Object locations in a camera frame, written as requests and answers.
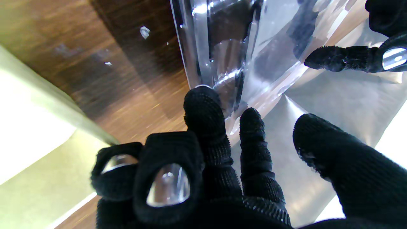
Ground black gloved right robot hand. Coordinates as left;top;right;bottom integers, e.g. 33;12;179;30
91;86;407;229

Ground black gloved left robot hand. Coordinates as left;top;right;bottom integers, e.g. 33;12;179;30
304;0;407;73

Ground thin clear plastic tray lid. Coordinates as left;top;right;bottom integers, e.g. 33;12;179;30
170;0;369;143

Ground kraft paper food container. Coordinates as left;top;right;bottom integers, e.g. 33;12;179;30
0;45;120;229

